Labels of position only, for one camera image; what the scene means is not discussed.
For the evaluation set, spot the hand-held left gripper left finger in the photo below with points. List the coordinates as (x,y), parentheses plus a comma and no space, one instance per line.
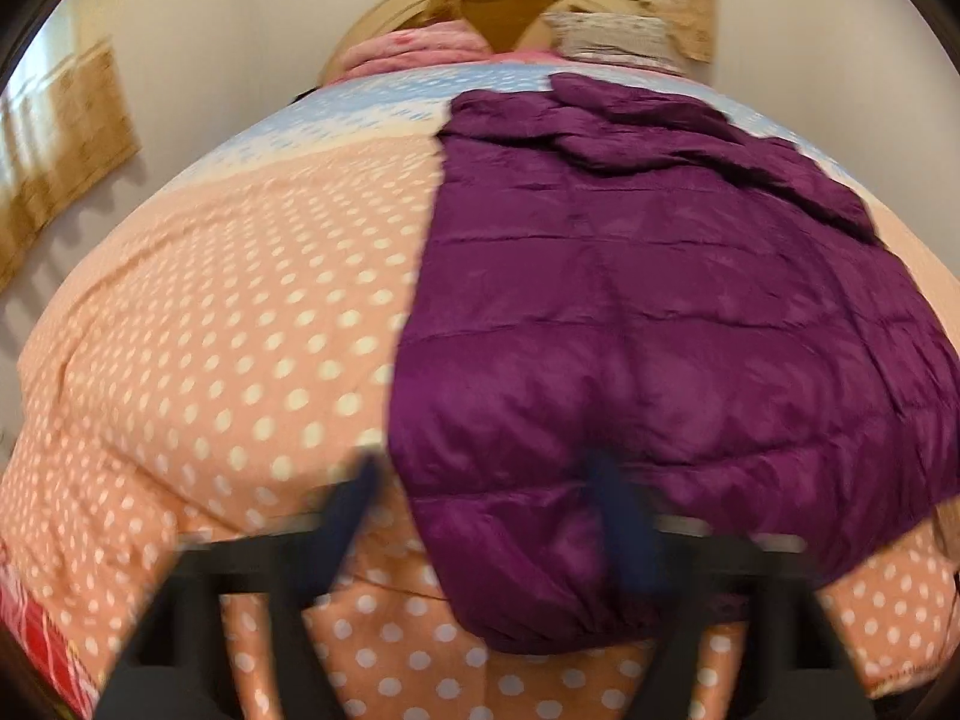
(346,514)

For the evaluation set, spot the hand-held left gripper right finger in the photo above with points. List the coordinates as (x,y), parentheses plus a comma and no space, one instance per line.
(622,532)

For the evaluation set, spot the purple hooded puffer jacket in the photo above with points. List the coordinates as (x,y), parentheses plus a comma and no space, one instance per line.
(660,330)

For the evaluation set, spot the polka dot duvet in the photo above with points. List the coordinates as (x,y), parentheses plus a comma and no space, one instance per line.
(225,315)

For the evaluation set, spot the red plaid bed sheet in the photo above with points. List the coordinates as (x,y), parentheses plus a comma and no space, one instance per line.
(37,630)

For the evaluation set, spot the large yellow patterned curtain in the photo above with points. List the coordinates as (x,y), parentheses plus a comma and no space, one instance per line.
(60,150)

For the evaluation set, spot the folded pink floral blanket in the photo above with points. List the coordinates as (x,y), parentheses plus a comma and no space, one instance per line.
(412,49)

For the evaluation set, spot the patterned ruffled pillow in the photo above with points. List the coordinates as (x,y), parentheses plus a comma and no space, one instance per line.
(615,41)

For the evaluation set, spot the wooden arched headboard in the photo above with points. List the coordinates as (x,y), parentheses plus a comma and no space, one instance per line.
(502,15)

